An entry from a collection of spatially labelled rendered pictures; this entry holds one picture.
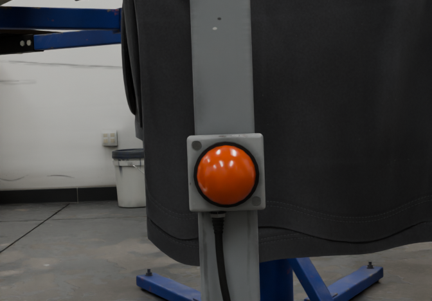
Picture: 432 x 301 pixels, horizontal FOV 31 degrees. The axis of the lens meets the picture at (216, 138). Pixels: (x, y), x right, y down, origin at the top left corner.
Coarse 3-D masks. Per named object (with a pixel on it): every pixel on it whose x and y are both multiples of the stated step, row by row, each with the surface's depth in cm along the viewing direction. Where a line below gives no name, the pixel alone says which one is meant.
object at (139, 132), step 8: (128, 56) 85; (128, 64) 84; (128, 72) 84; (128, 80) 84; (128, 88) 85; (128, 96) 86; (128, 104) 87; (136, 104) 88; (136, 112) 89; (136, 120) 90; (136, 128) 90; (136, 136) 90
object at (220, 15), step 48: (192, 0) 51; (240, 0) 51; (192, 48) 52; (240, 48) 51; (240, 96) 52; (192, 144) 51; (240, 144) 51; (192, 192) 51; (240, 240) 52; (240, 288) 52
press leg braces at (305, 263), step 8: (296, 264) 203; (304, 264) 203; (312, 264) 204; (296, 272) 204; (304, 272) 201; (312, 272) 202; (304, 280) 201; (312, 280) 199; (320, 280) 200; (304, 288) 201; (312, 288) 198; (320, 288) 198; (200, 296) 253; (312, 296) 198; (320, 296) 196; (328, 296) 197
